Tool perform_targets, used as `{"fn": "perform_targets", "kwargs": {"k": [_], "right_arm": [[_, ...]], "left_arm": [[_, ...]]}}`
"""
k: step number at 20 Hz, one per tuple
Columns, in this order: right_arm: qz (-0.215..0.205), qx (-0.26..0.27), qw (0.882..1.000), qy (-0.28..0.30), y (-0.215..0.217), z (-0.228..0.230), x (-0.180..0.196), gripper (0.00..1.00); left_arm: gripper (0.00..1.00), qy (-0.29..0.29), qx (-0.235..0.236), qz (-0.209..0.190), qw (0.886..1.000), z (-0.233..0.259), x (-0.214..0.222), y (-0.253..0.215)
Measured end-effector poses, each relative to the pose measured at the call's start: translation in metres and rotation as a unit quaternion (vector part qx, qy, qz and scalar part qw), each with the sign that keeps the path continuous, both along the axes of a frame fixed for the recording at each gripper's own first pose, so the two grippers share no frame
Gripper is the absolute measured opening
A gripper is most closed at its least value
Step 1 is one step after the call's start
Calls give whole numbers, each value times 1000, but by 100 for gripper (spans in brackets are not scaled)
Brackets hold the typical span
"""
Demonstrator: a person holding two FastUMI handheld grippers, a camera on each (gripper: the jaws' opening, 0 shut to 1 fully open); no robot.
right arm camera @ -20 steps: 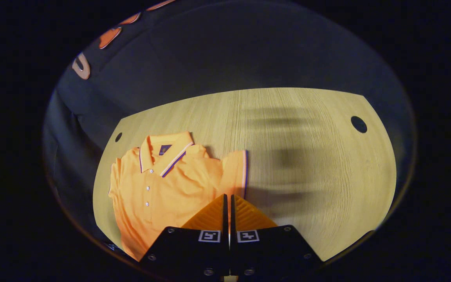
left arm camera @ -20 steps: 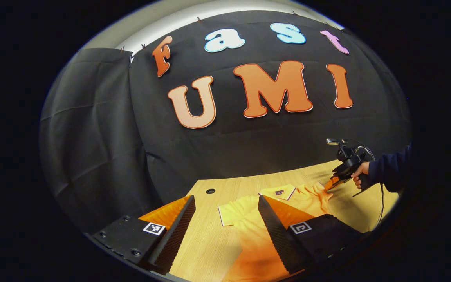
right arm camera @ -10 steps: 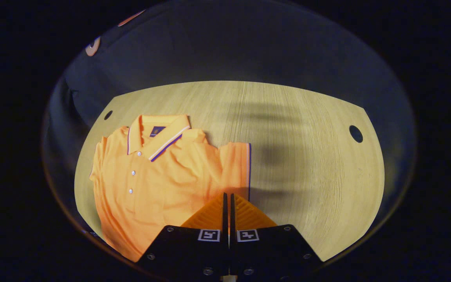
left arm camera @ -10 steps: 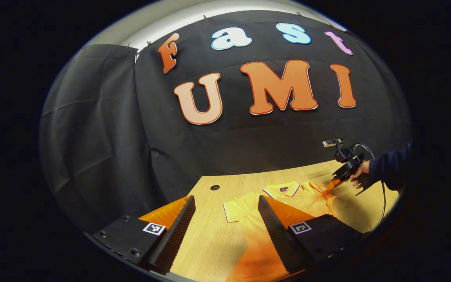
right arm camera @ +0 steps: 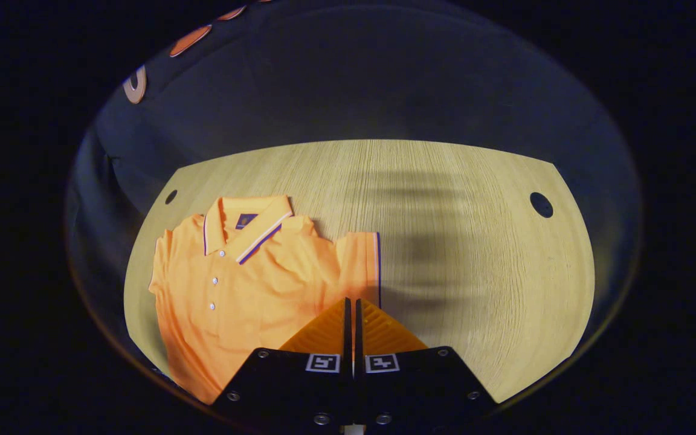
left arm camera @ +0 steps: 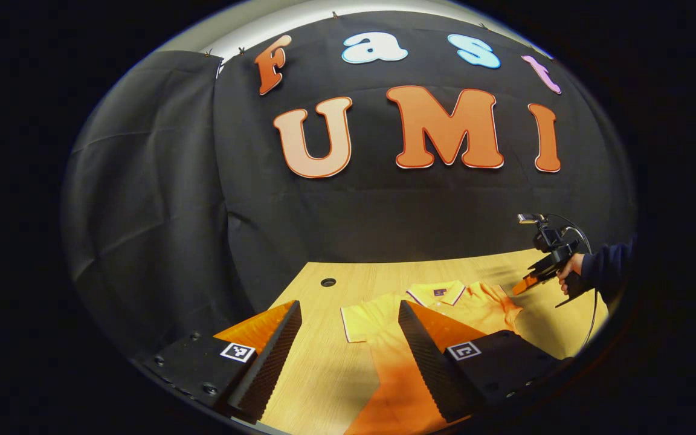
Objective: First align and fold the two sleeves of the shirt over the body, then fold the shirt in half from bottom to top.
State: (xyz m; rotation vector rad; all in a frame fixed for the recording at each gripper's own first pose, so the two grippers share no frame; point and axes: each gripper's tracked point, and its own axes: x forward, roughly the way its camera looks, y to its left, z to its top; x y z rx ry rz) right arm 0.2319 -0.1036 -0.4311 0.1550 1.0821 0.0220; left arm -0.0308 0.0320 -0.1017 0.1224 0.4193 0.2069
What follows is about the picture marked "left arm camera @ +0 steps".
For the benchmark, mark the black backdrop cloth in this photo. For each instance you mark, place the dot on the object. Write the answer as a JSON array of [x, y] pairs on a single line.
[[384, 211]]

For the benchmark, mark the orange T-shirt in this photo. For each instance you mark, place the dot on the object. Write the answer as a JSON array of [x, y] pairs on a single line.
[[487, 305]]

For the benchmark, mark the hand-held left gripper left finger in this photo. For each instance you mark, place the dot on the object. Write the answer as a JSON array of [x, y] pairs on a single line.
[[269, 362]]

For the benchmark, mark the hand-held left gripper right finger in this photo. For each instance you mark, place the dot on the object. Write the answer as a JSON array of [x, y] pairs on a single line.
[[429, 368]]

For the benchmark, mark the round black table grommet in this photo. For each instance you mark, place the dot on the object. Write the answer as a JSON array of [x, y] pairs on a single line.
[[328, 282]]

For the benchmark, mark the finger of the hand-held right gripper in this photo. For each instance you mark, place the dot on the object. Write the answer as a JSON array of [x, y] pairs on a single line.
[[526, 284]]

